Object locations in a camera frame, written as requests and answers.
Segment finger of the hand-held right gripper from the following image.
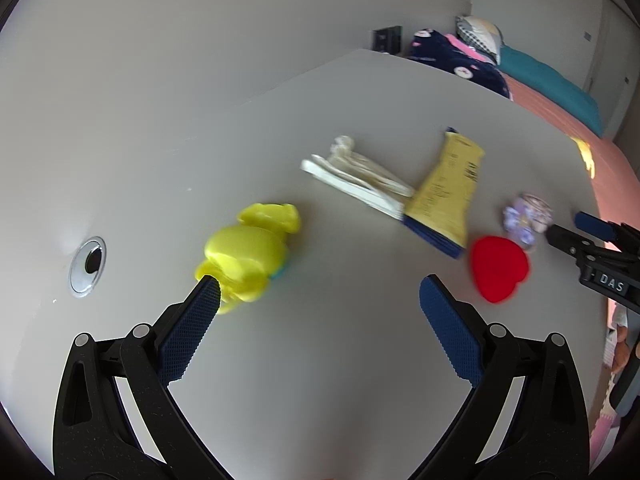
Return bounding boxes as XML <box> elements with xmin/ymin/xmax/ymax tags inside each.
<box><xmin>574</xmin><ymin>211</ymin><xmax>640</xmax><ymax>255</ymax></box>
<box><xmin>546</xmin><ymin>223</ymin><xmax>602</xmax><ymax>262</ymax></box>

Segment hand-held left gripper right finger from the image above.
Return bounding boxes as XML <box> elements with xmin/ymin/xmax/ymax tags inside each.
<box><xmin>410</xmin><ymin>274</ymin><xmax>591</xmax><ymax>480</ymax></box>

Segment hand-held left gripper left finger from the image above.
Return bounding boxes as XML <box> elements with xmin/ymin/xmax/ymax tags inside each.
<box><xmin>52</xmin><ymin>275</ymin><xmax>232</xmax><ymax>480</ymax></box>

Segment purple flower hair clip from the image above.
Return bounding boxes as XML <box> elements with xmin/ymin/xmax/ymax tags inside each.
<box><xmin>502</xmin><ymin>192</ymin><xmax>555</xmax><ymax>251</ymax></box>

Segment red heart toy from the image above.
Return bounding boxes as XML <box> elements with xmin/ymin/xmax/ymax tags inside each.
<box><xmin>469</xmin><ymin>235</ymin><xmax>531</xmax><ymax>305</ymax></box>

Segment yellow duck toy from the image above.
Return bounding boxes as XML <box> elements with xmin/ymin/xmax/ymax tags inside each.
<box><xmin>194</xmin><ymin>202</ymin><xmax>302</xmax><ymax>317</ymax></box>

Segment yellow snack packet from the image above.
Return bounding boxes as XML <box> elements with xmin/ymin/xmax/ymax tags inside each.
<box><xmin>402</xmin><ymin>127</ymin><xmax>486</xmax><ymax>260</ymax></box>

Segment white plastic spoon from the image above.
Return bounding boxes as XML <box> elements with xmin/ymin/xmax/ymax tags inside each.
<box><xmin>327</xmin><ymin>135</ymin><xmax>416</xmax><ymax>197</ymax></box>

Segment bed with pink sheet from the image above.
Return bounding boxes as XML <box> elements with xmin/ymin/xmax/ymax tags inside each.
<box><xmin>502</xmin><ymin>72</ymin><xmax>640</xmax><ymax>241</ymax></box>

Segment orange plush toy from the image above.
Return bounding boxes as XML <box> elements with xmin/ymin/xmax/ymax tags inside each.
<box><xmin>606</xmin><ymin>305</ymin><xmax>632</xmax><ymax>368</ymax></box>

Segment yellow chick plush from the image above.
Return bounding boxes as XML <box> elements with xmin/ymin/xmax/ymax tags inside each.
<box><xmin>570</xmin><ymin>136</ymin><xmax>597</xmax><ymax>178</ymax></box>

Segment silver desk grommet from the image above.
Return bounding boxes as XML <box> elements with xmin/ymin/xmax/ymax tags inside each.
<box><xmin>69</xmin><ymin>236</ymin><xmax>107</xmax><ymax>299</ymax></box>

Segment teal pillow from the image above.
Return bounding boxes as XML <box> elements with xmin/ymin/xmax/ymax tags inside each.
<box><xmin>497</xmin><ymin>45</ymin><xmax>604</xmax><ymax>137</ymax></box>

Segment foam floor mat tiles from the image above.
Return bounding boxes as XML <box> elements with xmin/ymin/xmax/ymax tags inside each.
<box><xmin>590</xmin><ymin>400</ymin><xmax>621</xmax><ymax>466</ymax></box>

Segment white wardrobe door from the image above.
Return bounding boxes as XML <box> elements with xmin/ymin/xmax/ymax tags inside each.
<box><xmin>580</xmin><ymin>0</ymin><xmax>636</xmax><ymax>111</ymax></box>

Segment navy printed blanket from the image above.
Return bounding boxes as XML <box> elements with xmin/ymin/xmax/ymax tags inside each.
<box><xmin>407</xmin><ymin>29</ymin><xmax>513</xmax><ymax>100</ymax></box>

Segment pink plush cloth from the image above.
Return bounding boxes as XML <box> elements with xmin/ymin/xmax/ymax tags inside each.
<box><xmin>445</xmin><ymin>34</ymin><xmax>493</xmax><ymax>63</ymax></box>

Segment checkered patchwork pillow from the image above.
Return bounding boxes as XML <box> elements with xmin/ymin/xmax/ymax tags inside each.
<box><xmin>455</xmin><ymin>15</ymin><xmax>503</xmax><ymax>66</ymax></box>

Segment black box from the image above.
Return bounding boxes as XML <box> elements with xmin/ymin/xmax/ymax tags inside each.
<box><xmin>371</xmin><ymin>25</ymin><xmax>403</xmax><ymax>55</ymax></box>

